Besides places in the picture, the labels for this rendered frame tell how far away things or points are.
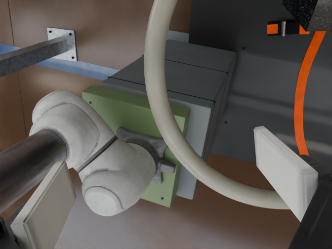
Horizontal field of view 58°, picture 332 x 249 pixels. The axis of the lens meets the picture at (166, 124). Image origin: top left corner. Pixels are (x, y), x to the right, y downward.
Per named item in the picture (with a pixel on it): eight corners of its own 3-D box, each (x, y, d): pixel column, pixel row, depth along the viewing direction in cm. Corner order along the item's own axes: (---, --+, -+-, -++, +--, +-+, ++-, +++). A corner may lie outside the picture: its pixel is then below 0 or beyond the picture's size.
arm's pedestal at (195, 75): (228, 125, 184) (203, 214, 117) (152, 106, 195) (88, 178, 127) (249, 44, 160) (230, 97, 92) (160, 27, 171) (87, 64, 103)
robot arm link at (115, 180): (134, 191, 103) (102, 237, 84) (98, 152, 101) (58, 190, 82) (166, 170, 95) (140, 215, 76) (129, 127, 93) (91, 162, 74)
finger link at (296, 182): (303, 174, 14) (319, 171, 14) (253, 126, 20) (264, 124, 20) (304, 229, 14) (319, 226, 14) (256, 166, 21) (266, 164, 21)
